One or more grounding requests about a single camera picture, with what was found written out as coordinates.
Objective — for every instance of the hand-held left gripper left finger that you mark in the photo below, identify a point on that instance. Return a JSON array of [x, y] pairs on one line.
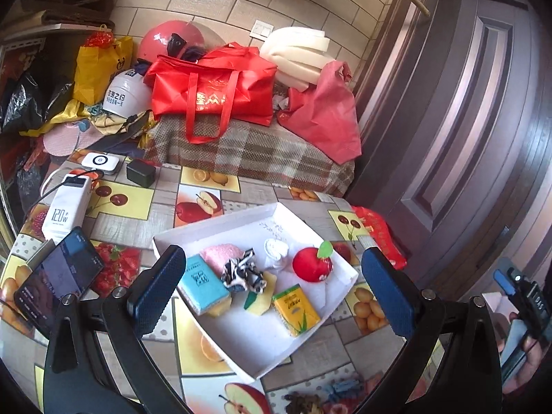
[[157, 293]]

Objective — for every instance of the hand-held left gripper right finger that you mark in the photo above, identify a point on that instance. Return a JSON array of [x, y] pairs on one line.
[[390, 293]]

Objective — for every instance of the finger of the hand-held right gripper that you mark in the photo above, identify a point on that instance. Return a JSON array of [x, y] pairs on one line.
[[503, 280]]

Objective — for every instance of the teal small box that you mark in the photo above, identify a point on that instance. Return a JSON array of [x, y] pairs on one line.
[[200, 280]]

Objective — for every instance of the pink plush toy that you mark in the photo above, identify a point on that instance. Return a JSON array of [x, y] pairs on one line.
[[222, 254]]

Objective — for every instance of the red plush apple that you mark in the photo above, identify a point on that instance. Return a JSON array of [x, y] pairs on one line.
[[312, 265]]

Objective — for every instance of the black and white scrunchie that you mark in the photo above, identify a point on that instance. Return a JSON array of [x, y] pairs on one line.
[[243, 274]]

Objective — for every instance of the triangular yellow sponge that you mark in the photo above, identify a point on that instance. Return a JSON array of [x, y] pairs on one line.
[[261, 297]]

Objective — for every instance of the white cardboard tray box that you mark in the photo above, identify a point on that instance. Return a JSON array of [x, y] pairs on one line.
[[258, 340]]

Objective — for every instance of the person's right hand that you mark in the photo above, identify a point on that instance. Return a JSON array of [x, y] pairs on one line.
[[534, 358]]

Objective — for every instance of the red printed packet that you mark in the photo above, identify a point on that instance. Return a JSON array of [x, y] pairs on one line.
[[381, 237]]

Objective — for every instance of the fruit print tablecloth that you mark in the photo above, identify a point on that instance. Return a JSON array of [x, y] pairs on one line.
[[129, 207]]

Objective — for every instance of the black smartphone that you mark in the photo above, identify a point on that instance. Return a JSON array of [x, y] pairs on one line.
[[58, 280]]

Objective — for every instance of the blue grey scrunchie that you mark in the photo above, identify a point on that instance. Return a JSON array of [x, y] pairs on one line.
[[343, 390]]

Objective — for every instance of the black charger box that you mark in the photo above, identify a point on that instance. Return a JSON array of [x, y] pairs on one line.
[[142, 172]]

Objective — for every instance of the white power bank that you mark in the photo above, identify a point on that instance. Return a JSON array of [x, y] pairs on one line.
[[67, 207]]

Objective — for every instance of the brown scrunchie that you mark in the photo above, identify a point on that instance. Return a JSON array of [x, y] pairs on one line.
[[305, 404]]

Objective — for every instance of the brown panel door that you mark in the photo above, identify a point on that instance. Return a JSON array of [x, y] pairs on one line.
[[465, 116]]

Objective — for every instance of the plaid blanket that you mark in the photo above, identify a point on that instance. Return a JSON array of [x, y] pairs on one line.
[[258, 155]]

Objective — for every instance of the pink sun hat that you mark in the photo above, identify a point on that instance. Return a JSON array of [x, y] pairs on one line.
[[71, 138]]

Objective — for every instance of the red plastic bag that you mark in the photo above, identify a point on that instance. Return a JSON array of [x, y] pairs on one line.
[[327, 120]]

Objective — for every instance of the white helmet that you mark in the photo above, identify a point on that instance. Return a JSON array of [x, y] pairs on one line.
[[127, 92]]

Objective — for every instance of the red tote bag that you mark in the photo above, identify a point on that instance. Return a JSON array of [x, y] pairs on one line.
[[211, 86]]

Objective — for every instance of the yellow shopping bag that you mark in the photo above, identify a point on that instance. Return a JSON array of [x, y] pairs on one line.
[[97, 73]]

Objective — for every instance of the black plastic bag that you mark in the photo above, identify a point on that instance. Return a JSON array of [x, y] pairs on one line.
[[30, 99]]

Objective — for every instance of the pink helmet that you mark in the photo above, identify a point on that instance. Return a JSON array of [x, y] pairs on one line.
[[157, 41]]

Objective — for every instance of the white foam roll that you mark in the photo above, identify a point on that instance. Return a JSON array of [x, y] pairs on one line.
[[297, 56]]

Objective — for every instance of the white wall switch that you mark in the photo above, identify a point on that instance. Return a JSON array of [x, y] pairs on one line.
[[262, 28]]

